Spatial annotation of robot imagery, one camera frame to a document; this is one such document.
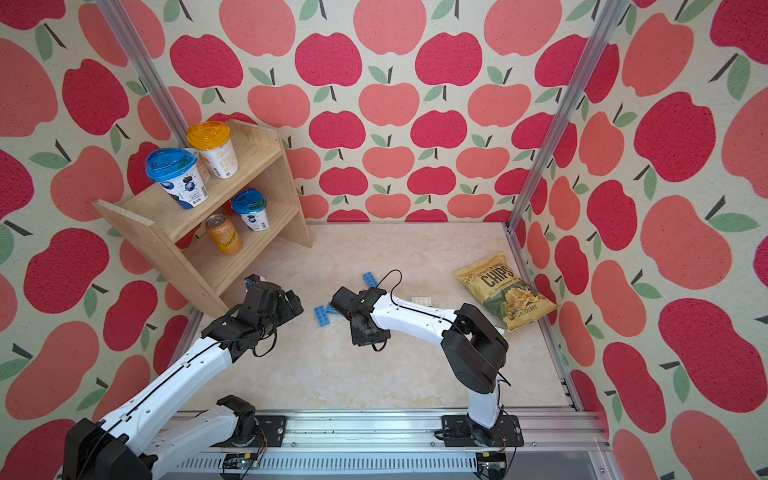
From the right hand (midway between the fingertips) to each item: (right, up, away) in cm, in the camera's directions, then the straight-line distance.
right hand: (367, 343), depth 85 cm
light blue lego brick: (0, +17, +17) cm, 24 cm away
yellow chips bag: (+43, +13, +7) cm, 45 cm away
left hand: (-21, +10, -3) cm, 24 cm away
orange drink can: (-38, +31, -7) cm, 50 cm away
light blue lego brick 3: (-13, +8, +11) cm, 18 cm away
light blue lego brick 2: (-15, +6, +8) cm, 18 cm away
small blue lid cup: (-33, +40, -1) cm, 52 cm away
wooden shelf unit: (-44, +28, -3) cm, 53 cm away
